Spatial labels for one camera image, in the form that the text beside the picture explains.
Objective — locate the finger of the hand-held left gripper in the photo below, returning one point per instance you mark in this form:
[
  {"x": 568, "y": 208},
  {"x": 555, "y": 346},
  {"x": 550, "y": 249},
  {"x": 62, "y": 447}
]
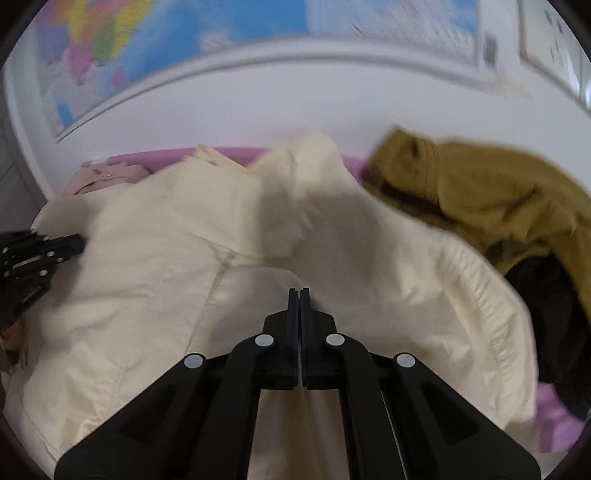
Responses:
[
  {"x": 34, "y": 295},
  {"x": 64, "y": 245}
]

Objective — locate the colourful wall map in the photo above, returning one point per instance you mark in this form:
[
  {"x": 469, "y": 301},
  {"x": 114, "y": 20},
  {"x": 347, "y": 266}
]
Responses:
[{"x": 231, "y": 32}]

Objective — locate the pale pink garment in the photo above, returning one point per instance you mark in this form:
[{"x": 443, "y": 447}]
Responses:
[{"x": 106, "y": 177}]

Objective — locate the pink bed sheet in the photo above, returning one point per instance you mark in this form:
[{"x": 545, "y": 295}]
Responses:
[{"x": 558, "y": 429}]

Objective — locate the cream jacket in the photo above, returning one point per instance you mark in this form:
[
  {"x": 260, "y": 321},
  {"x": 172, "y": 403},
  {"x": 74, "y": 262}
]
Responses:
[{"x": 184, "y": 277}]

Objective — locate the black garment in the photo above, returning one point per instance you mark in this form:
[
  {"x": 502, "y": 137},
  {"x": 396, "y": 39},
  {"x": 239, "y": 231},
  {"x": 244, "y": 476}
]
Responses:
[{"x": 554, "y": 323}]

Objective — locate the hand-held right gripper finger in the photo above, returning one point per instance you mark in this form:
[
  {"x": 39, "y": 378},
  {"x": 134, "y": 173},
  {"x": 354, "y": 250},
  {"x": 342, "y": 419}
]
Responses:
[
  {"x": 305, "y": 323},
  {"x": 294, "y": 323}
]

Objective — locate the olive green garment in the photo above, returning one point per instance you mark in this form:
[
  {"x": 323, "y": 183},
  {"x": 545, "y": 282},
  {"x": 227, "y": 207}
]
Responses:
[{"x": 485, "y": 184}]

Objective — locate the white wall socket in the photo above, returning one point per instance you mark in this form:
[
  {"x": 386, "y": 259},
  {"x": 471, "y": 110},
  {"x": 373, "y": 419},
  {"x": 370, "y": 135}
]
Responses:
[{"x": 551, "y": 41}]

